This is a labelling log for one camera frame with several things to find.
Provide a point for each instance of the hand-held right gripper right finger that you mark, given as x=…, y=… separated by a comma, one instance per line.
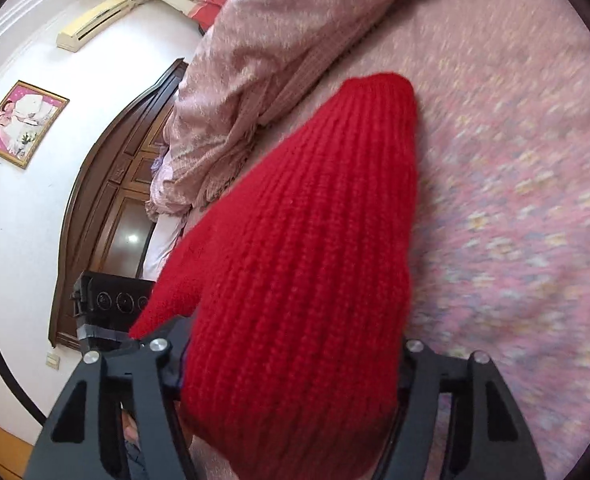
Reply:
x=420, y=365

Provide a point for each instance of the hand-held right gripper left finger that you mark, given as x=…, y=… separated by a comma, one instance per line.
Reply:
x=170, y=355

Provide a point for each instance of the red knit cardigan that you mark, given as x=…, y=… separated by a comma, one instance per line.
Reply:
x=305, y=260

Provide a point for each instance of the dark wooden headboard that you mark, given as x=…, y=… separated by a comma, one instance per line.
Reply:
x=110, y=200

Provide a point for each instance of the bed with floral sheet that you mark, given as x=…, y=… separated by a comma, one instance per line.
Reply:
x=500, y=160

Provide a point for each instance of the cream air conditioner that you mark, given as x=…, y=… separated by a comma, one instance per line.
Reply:
x=92, y=22

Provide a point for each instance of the pink floral duvet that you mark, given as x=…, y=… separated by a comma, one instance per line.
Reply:
x=265, y=60

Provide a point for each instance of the white wall switch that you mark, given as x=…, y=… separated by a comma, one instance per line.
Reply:
x=53, y=361

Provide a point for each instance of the framed wall picture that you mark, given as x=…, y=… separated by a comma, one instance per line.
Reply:
x=22, y=122

